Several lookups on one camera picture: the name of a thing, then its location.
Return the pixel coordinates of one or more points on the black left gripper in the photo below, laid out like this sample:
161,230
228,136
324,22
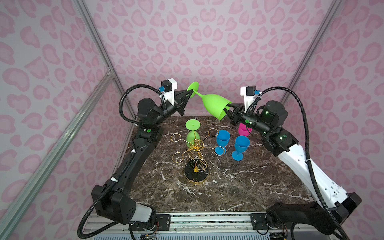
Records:
186,93

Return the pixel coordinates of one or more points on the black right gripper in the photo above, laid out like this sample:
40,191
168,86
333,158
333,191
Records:
236,118

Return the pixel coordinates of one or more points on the green wine glass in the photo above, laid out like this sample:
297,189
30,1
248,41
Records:
192,125
214,104

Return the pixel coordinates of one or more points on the magenta wine glass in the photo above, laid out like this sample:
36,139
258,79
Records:
244,130

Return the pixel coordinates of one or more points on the blue wine glass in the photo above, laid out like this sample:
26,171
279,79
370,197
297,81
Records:
241,145
222,139

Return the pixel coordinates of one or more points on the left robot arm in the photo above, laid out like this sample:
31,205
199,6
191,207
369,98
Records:
113,200

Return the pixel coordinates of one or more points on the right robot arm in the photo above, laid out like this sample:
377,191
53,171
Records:
331,206

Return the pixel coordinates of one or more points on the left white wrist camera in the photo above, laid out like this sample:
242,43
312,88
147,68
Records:
167,90

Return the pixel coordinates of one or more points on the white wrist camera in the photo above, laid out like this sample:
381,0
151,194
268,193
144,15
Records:
167,90
249,93

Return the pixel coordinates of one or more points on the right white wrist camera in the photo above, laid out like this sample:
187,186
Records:
249,93

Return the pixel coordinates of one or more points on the gold wire glass rack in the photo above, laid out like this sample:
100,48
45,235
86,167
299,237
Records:
196,170

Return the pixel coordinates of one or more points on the aluminium frame post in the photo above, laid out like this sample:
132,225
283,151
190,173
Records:
21,204

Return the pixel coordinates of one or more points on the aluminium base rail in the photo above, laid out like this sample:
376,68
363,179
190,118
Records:
213,226

